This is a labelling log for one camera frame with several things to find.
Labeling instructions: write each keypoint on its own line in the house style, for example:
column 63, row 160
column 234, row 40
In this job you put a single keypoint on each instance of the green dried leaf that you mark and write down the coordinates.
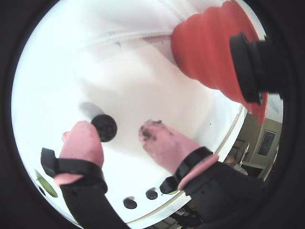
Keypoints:
column 172, row 191
column 47, row 187

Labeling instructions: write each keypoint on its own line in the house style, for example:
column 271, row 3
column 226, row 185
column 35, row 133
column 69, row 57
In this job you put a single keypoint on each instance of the pink-tipped gripper finger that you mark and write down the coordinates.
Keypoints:
column 166, row 148
column 81, row 145

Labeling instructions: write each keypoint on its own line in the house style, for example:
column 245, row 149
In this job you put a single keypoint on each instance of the small dark blueberry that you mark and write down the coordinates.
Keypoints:
column 151, row 194
column 42, row 190
column 129, row 203
column 104, row 128

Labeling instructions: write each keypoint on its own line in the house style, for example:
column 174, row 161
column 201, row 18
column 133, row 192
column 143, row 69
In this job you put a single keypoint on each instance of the dark wall board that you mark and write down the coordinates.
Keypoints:
column 268, row 143

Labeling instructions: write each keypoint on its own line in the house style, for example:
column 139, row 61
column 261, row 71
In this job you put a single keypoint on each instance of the red collapsible silicone funnel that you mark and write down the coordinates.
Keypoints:
column 205, row 52

